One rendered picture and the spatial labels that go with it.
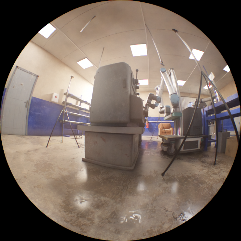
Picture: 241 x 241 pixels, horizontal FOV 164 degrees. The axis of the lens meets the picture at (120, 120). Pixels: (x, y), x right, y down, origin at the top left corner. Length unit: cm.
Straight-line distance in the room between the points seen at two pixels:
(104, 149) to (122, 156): 22
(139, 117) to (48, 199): 103
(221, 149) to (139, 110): 169
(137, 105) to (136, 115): 12
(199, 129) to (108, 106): 162
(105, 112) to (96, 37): 297
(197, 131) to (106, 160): 158
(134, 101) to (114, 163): 72
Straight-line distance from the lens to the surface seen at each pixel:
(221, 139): 190
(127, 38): 336
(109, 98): 92
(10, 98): 345
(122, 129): 84
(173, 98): 137
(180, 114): 151
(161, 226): 51
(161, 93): 163
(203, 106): 218
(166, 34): 344
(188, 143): 158
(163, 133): 555
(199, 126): 179
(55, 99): 384
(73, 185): 72
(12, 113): 339
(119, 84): 95
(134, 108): 91
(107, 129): 90
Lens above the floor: 44
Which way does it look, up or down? 6 degrees up
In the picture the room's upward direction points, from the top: 2 degrees clockwise
